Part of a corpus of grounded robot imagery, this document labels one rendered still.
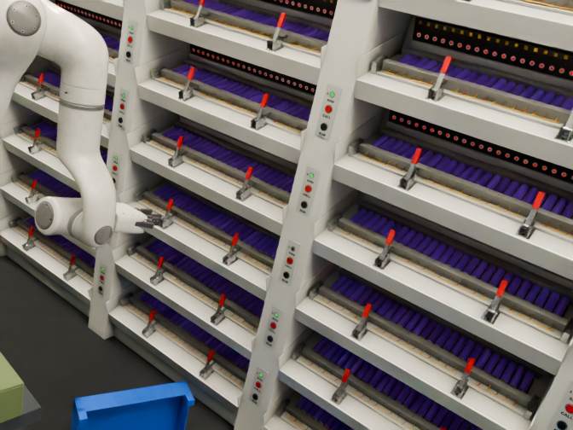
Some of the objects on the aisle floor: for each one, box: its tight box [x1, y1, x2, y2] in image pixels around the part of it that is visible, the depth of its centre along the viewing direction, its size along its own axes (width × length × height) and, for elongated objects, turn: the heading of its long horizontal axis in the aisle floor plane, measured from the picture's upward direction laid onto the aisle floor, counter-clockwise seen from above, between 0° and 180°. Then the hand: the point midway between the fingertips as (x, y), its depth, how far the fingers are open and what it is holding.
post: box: [234, 0, 412, 430], centre depth 144 cm, size 20×9×178 cm, turn 115°
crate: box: [71, 381, 195, 430], centre depth 151 cm, size 8×30×20 cm, turn 89°
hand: (149, 217), depth 148 cm, fingers open, 3 cm apart
